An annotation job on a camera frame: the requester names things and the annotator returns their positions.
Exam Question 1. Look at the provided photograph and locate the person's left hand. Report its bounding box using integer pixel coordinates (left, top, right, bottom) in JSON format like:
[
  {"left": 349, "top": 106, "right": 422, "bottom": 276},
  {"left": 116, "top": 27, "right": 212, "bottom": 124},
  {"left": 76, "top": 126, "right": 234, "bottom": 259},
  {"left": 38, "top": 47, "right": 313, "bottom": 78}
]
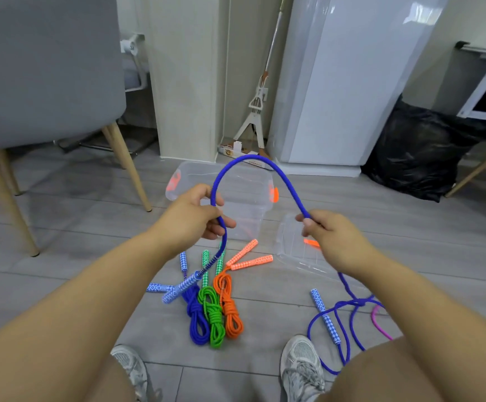
[{"left": 155, "top": 183, "right": 236, "bottom": 261}]

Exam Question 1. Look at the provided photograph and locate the person's right hand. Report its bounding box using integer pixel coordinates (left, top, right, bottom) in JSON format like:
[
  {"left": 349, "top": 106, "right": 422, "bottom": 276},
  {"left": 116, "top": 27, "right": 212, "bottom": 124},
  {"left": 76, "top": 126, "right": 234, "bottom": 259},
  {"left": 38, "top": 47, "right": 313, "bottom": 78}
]
[{"left": 295, "top": 209, "right": 379, "bottom": 280}]

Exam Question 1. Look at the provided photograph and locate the blue jump rope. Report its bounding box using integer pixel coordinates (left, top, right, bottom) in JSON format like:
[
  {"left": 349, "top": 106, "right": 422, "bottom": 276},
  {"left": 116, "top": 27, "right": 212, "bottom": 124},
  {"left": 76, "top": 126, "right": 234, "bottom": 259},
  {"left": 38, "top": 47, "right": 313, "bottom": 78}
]
[
  {"left": 162, "top": 155, "right": 388, "bottom": 375},
  {"left": 146, "top": 252, "right": 211, "bottom": 346}
]

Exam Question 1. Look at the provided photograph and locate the person's right forearm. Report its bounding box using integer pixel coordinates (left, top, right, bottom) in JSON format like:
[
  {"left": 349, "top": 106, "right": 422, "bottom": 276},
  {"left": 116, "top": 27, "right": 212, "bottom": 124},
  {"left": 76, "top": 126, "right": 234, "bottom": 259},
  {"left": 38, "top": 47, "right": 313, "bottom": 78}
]
[{"left": 349, "top": 255, "right": 486, "bottom": 402}]

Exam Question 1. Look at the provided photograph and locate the person's left forearm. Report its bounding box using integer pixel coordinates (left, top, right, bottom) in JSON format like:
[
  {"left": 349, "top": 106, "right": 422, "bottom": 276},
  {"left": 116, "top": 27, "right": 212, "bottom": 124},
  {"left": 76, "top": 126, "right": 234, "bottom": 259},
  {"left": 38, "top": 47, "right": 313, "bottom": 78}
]
[{"left": 0, "top": 228, "right": 173, "bottom": 402}]

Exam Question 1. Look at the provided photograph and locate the clear plastic box lid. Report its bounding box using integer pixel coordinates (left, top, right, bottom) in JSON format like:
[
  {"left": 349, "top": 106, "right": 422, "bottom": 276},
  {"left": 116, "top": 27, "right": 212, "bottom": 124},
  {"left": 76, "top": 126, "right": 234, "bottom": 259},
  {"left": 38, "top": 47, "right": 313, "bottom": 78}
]
[{"left": 274, "top": 213, "right": 371, "bottom": 289}]

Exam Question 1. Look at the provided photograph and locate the clear plastic storage box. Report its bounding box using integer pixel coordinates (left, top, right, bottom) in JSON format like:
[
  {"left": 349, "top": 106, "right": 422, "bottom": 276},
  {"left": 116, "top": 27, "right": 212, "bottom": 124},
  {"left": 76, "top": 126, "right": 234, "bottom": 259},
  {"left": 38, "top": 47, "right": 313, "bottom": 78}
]
[{"left": 165, "top": 161, "right": 279, "bottom": 241}]

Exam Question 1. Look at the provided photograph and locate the small cardboard box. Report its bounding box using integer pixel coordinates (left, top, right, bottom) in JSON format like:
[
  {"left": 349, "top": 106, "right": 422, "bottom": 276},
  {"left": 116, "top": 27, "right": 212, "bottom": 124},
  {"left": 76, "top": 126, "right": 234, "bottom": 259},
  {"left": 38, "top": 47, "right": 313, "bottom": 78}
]
[{"left": 218, "top": 140, "right": 274, "bottom": 170}]

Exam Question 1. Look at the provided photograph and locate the white mop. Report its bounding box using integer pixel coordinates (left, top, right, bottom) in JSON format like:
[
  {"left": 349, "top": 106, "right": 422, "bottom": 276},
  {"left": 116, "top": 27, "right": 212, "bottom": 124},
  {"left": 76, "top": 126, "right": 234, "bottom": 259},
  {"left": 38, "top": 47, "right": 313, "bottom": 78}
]
[{"left": 232, "top": 0, "right": 287, "bottom": 151}]

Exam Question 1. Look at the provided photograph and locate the black garbage bag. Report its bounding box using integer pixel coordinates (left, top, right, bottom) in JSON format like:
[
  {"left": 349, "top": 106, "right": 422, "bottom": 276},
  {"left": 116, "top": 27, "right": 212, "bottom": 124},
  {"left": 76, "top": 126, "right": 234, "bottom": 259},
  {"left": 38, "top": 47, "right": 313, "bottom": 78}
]
[{"left": 360, "top": 94, "right": 486, "bottom": 203}]

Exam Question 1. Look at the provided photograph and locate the person's right grey sneaker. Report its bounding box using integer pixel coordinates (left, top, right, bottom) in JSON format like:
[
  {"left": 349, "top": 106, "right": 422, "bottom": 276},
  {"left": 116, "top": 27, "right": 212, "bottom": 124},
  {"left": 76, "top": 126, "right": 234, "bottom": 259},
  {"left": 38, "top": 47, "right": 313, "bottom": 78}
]
[{"left": 280, "top": 335, "right": 327, "bottom": 402}]

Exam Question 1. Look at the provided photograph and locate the person's grey sneaker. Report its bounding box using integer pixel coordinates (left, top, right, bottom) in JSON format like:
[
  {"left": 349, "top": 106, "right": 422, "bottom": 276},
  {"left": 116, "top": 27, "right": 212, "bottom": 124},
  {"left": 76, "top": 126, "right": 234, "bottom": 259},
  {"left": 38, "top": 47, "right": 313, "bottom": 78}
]
[
  {"left": 110, "top": 344, "right": 149, "bottom": 402},
  {"left": 280, "top": 335, "right": 327, "bottom": 402}
]

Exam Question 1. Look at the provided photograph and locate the dark metal floor rack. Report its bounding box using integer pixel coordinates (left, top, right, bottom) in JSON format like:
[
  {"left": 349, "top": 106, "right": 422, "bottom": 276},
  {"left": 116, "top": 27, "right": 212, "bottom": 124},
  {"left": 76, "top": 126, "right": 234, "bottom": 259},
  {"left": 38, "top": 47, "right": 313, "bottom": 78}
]
[{"left": 54, "top": 125, "right": 158, "bottom": 159}]

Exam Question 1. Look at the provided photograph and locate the white refrigerator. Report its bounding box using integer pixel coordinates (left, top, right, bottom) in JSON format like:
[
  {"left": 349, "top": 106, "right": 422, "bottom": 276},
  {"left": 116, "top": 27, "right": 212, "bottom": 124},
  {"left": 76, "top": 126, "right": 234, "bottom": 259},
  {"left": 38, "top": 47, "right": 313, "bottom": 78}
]
[{"left": 267, "top": 0, "right": 449, "bottom": 178}]

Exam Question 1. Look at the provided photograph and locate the person's right leg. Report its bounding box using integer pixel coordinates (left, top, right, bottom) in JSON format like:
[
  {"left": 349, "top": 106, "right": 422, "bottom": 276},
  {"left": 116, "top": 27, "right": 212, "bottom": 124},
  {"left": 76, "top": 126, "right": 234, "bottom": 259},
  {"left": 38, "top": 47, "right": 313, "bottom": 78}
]
[{"left": 316, "top": 337, "right": 440, "bottom": 402}]

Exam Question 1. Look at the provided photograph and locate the person's leg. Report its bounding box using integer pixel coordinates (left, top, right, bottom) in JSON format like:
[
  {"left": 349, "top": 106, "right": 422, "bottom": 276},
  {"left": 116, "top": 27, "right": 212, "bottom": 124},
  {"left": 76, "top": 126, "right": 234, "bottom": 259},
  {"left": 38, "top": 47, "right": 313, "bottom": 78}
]
[
  {"left": 82, "top": 356, "right": 139, "bottom": 402},
  {"left": 316, "top": 337, "right": 440, "bottom": 402}
]

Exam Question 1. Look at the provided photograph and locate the person's left grey sneaker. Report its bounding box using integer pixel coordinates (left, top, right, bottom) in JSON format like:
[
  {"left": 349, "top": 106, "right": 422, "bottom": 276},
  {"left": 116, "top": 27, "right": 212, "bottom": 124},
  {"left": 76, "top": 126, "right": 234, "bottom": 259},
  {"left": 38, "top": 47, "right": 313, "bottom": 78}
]
[{"left": 110, "top": 344, "right": 149, "bottom": 402}]

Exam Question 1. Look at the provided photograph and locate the chair with wooden leg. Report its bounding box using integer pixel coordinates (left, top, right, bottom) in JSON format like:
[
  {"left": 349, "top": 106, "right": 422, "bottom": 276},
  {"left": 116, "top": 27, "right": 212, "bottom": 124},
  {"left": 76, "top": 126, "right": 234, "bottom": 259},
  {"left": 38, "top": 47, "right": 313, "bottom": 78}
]
[{"left": 445, "top": 125, "right": 486, "bottom": 198}]

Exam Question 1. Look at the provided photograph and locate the person's left leg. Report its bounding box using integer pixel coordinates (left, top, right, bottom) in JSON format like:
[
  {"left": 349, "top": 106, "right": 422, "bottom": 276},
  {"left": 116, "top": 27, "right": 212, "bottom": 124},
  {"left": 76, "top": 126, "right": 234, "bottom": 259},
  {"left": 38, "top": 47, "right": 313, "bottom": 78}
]
[{"left": 82, "top": 356, "right": 139, "bottom": 402}]

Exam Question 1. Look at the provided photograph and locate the grey chair with wooden legs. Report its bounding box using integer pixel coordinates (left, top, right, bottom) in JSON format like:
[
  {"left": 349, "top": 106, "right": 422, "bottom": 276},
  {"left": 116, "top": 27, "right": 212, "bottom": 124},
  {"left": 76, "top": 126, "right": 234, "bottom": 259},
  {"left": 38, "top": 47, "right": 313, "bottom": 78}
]
[{"left": 0, "top": 0, "right": 153, "bottom": 258}]

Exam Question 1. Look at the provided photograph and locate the bundled green jump rope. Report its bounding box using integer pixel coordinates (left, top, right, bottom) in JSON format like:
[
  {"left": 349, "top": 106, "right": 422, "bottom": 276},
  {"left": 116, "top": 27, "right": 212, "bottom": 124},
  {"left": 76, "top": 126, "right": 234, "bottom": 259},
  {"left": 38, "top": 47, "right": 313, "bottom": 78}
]
[{"left": 198, "top": 247, "right": 226, "bottom": 349}]

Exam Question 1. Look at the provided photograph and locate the bundled orange jump rope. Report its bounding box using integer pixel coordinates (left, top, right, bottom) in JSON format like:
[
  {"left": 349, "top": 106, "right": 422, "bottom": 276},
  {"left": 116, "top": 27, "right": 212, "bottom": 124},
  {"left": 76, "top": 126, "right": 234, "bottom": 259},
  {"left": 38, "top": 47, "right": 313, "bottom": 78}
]
[{"left": 213, "top": 239, "right": 274, "bottom": 340}]

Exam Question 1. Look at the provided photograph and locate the bundled blue jump rope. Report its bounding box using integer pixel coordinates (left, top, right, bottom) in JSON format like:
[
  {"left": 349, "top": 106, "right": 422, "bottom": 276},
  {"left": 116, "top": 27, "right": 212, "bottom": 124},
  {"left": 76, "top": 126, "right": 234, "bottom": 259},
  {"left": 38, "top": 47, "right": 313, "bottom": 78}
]
[{"left": 146, "top": 252, "right": 211, "bottom": 346}]

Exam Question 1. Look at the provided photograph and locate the pink rope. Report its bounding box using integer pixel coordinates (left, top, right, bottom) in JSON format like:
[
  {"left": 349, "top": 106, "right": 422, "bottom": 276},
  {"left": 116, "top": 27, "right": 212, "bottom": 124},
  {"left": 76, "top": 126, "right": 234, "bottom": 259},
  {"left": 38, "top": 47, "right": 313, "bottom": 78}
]
[{"left": 371, "top": 305, "right": 394, "bottom": 341}]

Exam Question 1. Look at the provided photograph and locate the white metal frame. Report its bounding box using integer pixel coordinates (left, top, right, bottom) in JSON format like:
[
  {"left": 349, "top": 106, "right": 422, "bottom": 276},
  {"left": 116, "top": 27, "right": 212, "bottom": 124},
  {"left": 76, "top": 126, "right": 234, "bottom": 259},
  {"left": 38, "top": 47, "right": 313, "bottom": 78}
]
[{"left": 119, "top": 33, "right": 149, "bottom": 93}]

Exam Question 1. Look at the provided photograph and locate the white table frame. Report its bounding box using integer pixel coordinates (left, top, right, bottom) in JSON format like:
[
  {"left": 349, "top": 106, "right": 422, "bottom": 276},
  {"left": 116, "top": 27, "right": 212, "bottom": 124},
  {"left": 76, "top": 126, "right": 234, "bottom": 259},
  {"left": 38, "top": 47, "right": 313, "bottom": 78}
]
[{"left": 454, "top": 41, "right": 486, "bottom": 124}]

